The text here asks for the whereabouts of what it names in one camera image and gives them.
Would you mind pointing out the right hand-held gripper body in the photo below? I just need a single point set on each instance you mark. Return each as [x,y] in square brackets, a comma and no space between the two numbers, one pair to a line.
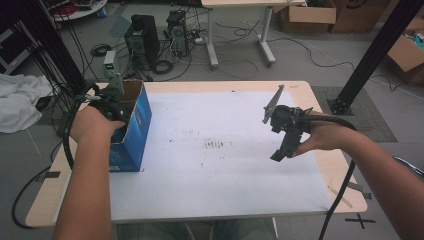
[286,120]

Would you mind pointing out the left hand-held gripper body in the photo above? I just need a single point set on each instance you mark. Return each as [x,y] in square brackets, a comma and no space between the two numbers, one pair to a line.
[111,105]

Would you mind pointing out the blue cardboard box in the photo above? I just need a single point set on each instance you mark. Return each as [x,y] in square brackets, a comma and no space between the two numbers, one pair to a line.
[133,143]

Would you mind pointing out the person's left hand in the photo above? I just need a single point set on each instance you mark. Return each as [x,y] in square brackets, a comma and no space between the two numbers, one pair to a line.
[90,128]

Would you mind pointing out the person's right hand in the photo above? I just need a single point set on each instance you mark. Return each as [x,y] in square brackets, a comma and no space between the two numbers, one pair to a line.
[326,135]

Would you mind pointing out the small white power supply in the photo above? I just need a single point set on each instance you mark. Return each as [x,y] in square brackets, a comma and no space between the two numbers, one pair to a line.
[110,63]

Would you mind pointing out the black computer tower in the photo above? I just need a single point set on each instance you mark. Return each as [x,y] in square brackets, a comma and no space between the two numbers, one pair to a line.
[145,40]

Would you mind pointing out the white table mat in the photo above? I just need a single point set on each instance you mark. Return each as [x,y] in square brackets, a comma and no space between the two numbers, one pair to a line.
[216,193]

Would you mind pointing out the white cloth heap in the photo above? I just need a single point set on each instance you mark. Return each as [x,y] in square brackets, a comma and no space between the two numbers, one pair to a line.
[20,100]

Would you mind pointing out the open-sided computer tower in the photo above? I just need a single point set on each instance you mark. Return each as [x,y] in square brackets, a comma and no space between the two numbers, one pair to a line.
[176,31]

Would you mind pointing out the round white table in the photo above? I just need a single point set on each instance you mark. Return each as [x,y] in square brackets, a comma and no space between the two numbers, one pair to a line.
[83,10]

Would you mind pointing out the low brown cardboard box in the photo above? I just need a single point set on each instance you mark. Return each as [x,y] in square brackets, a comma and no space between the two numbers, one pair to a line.
[308,16]

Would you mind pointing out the white power strip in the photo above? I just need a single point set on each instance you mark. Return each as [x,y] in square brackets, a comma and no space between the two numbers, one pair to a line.
[199,40]

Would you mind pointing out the white-legged wooden desk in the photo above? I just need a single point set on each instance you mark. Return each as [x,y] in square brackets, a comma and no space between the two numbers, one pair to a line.
[210,33]

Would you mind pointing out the metal rod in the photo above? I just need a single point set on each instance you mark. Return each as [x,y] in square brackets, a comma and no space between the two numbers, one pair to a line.
[410,166]

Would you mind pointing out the tall brown cardboard box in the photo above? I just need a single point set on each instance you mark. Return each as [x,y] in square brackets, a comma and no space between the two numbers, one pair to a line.
[360,15]

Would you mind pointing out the open cardboard box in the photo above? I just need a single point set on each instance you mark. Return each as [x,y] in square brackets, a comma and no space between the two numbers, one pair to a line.
[405,55]

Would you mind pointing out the black aluminium post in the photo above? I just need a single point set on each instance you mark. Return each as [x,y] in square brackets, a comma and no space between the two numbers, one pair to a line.
[376,50]

